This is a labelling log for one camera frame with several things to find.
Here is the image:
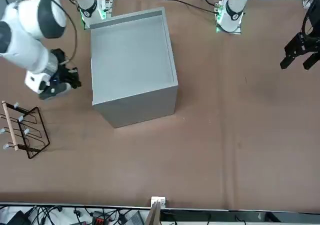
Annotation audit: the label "grey power adapter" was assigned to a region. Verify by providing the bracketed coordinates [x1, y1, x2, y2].
[124, 210, 146, 225]

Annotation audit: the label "gray steel cabinet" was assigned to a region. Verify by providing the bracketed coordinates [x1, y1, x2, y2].
[89, 6, 179, 129]

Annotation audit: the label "black power adapter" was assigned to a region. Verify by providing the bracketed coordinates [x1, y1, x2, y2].
[5, 210, 30, 225]

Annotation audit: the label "black wire cup rack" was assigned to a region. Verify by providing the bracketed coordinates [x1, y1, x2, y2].
[0, 100, 51, 160]

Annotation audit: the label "black cable on table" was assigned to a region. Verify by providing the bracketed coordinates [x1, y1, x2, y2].
[166, 0, 219, 15]

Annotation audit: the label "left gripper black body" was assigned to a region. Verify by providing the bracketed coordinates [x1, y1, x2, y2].
[306, 2, 320, 47]

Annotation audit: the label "black power strip red switches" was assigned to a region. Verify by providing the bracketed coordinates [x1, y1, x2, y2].
[91, 210, 114, 225]

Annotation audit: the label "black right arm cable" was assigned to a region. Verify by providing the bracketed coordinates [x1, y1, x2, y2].
[49, 0, 79, 66]

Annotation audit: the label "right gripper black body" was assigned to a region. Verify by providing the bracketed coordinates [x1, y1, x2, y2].
[51, 48, 76, 84]

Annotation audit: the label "aluminium camera post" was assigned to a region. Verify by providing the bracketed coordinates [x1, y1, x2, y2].
[145, 196, 167, 225]

